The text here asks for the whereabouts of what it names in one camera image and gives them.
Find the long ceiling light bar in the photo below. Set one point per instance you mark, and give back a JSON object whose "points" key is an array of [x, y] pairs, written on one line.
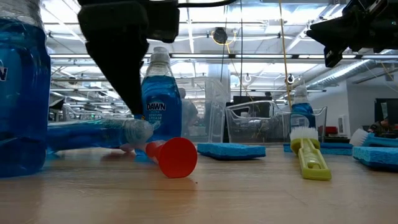
{"points": [[202, 56]]}

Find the red box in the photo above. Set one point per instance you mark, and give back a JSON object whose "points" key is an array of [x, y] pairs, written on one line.
{"points": [[332, 130]]}

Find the lime green dish brush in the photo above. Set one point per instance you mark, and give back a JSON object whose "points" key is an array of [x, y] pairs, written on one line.
{"points": [[311, 158]]}

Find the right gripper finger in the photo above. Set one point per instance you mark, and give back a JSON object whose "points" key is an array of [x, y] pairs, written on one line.
{"points": [[334, 34], [333, 56]]}

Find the person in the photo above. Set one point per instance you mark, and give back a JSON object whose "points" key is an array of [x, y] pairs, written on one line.
{"points": [[188, 112], [379, 126]]}

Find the dark wall screen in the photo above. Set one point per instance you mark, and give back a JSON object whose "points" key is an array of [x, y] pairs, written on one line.
{"points": [[392, 109]]}

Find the blue kitchen sponge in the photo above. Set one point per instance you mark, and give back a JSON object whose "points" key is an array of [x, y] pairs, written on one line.
{"points": [[376, 157], [335, 150], [231, 151]]}

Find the silver ventilation duct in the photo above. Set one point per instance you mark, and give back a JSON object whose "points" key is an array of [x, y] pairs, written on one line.
{"points": [[348, 70]]}

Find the white wall dispenser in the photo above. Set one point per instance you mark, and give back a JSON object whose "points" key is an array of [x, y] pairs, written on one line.
{"points": [[342, 124]]}

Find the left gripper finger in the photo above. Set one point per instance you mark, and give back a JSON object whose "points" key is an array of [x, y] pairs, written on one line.
{"points": [[127, 71]]}

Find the deep clear plastic tub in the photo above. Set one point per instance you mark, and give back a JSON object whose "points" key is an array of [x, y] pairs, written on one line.
{"points": [[214, 109]]}

